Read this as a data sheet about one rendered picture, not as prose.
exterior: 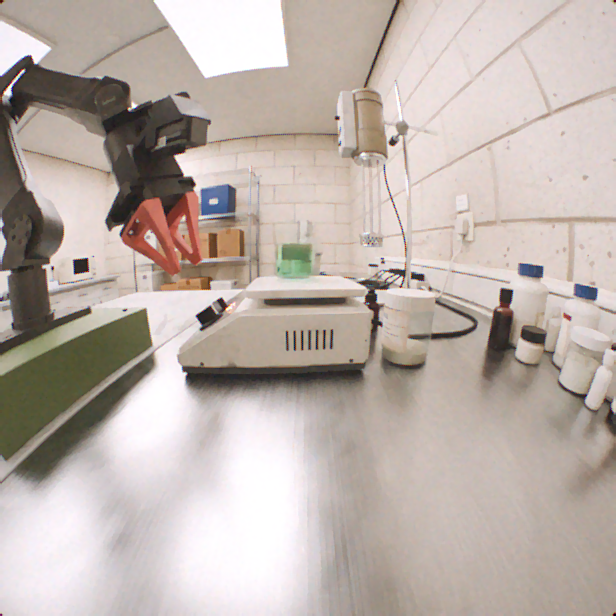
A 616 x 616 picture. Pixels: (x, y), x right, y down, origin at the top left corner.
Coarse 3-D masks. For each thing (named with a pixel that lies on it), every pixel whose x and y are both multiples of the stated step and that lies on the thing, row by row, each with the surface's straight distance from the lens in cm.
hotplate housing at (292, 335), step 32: (224, 320) 23; (256, 320) 22; (288, 320) 22; (320, 320) 22; (352, 320) 23; (192, 352) 25; (224, 352) 24; (256, 352) 23; (288, 352) 23; (320, 352) 23; (352, 352) 24
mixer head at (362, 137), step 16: (352, 96) 75; (368, 96) 75; (352, 112) 72; (368, 112) 72; (352, 128) 69; (368, 128) 69; (384, 128) 73; (352, 144) 66; (368, 144) 66; (384, 144) 69; (368, 160) 67; (384, 160) 69
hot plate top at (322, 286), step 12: (324, 276) 33; (336, 276) 34; (252, 288) 23; (264, 288) 23; (276, 288) 22; (288, 288) 22; (300, 288) 22; (312, 288) 22; (324, 288) 22; (336, 288) 22; (348, 288) 23; (360, 288) 23
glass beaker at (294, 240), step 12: (276, 228) 28; (288, 228) 27; (300, 228) 27; (312, 228) 28; (276, 240) 28; (288, 240) 27; (300, 240) 27; (312, 240) 28; (276, 252) 28; (288, 252) 27; (300, 252) 27; (312, 252) 28; (276, 264) 28; (288, 264) 27; (300, 264) 27; (312, 264) 28; (276, 276) 28; (288, 276) 27; (300, 276) 27; (312, 276) 28
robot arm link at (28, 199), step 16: (0, 112) 48; (0, 128) 46; (16, 128) 50; (0, 144) 44; (16, 144) 44; (0, 160) 42; (16, 160) 40; (0, 176) 41; (16, 176) 38; (0, 192) 39; (16, 192) 36; (32, 192) 35; (0, 208) 38; (16, 208) 35; (32, 208) 34; (48, 208) 36; (48, 224) 33; (32, 240) 33; (48, 240) 34; (32, 256) 34; (48, 256) 38
